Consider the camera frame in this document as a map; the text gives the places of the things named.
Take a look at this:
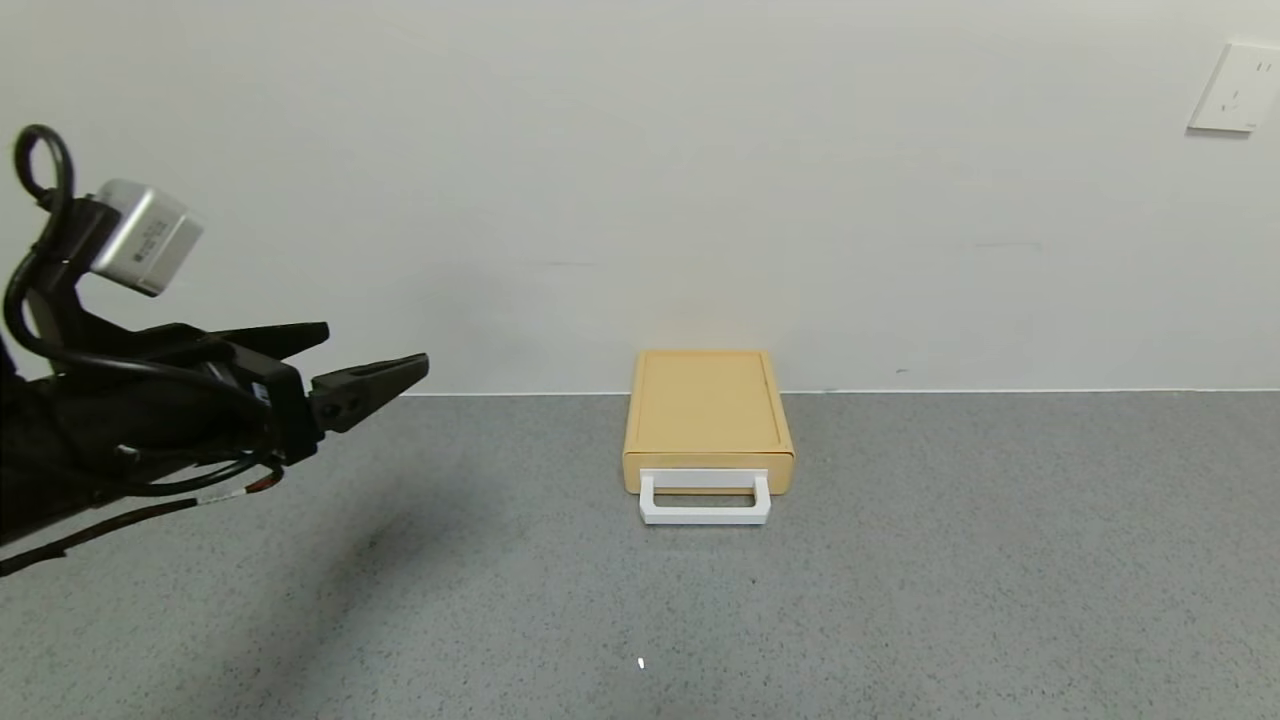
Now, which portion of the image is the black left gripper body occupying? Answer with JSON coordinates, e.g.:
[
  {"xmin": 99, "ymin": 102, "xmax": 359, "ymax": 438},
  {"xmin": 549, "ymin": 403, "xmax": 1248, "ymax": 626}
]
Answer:
[{"xmin": 64, "ymin": 340, "xmax": 326, "ymax": 491}]

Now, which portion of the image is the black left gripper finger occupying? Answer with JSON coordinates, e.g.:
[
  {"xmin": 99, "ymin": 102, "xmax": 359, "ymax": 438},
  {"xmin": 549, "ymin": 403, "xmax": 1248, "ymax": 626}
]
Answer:
[
  {"xmin": 210, "ymin": 321, "xmax": 330, "ymax": 361},
  {"xmin": 308, "ymin": 353, "xmax": 430, "ymax": 434}
]

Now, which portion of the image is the yellow drawer with white handle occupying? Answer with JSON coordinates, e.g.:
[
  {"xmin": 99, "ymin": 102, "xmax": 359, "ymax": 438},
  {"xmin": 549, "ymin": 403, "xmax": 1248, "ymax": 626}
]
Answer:
[{"xmin": 625, "ymin": 455, "xmax": 796, "ymax": 526}]

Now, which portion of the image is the yellow drawer case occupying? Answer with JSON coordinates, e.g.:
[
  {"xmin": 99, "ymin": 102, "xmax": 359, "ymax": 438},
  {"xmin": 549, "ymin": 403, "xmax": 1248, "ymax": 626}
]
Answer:
[{"xmin": 623, "ymin": 348, "xmax": 797, "ymax": 496}]

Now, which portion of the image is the thin cable with red-white sleeve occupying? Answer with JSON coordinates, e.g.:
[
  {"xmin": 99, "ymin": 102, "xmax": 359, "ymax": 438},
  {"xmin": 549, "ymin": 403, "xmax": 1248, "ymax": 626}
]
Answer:
[{"xmin": 0, "ymin": 462, "xmax": 286, "ymax": 578}]

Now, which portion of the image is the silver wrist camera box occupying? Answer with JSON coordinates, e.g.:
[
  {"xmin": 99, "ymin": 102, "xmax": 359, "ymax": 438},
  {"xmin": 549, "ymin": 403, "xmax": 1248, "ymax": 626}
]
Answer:
[{"xmin": 90, "ymin": 180, "xmax": 204, "ymax": 298}]

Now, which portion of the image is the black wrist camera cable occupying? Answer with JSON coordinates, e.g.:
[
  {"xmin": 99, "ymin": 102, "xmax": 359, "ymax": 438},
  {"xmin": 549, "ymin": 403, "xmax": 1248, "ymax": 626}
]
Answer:
[{"xmin": 3, "ymin": 125, "xmax": 276, "ymax": 431}]

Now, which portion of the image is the white wall socket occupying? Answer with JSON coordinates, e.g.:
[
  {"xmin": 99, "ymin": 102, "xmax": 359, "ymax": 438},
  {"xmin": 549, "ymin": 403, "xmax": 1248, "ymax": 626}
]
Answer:
[{"xmin": 1188, "ymin": 42, "xmax": 1280, "ymax": 134}]

